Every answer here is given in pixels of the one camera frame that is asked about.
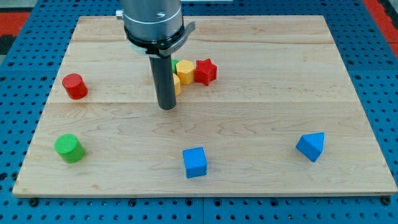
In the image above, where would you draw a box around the yellow block behind rod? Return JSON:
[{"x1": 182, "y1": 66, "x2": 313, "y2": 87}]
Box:
[{"x1": 173, "y1": 73, "x2": 182, "y2": 96}]

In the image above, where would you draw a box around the blue triangle block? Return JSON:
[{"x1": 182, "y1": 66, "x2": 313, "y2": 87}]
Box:
[{"x1": 296, "y1": 133, "x2": 325, "y2": 162}]

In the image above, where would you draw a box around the blue cube block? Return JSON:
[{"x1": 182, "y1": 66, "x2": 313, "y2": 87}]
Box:
[{"x1": 182, "y1": 147, "x2": 208, "y2": 179}]

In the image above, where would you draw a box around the green block behind rod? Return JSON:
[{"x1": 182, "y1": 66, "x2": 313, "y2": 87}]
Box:
[{"x1": 172, "y1": 58, "x2": 179, "y2": 74}]

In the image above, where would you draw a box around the yellow hexagon block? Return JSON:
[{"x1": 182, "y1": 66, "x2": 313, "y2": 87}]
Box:
[{"x1": 176, "y1": 60, "x2": 195, "y2": 85}]

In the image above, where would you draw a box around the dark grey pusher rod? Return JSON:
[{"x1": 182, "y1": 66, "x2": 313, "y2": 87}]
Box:
[{"x1": 149, "y1": 56, "x2": 177, "y2": 110}]

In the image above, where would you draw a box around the green cylinder block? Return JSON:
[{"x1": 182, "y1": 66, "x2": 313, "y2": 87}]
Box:
[{"x1": 54, "y1": 134, "x2": 85, "y2": 164}]

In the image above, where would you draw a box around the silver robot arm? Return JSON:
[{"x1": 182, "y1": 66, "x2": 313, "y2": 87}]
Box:
[{"x1": 120, "y1": 0, "x2": 195, "y2": 58}]

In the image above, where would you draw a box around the red cylinder block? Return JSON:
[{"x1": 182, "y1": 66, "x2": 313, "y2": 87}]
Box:
[{"x1": 62, "y1": 73, "x2": 88, "y2": 100}]

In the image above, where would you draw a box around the red star block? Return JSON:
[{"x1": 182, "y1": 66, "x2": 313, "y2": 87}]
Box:
[{"x1": 194, "y1": 58, "x2": 218, "y2": 86}]

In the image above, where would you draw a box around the wooden board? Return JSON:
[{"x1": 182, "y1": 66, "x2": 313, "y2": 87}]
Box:
[{"x1": 13, "y1": 16, "x2": 397, "y2": 198}]

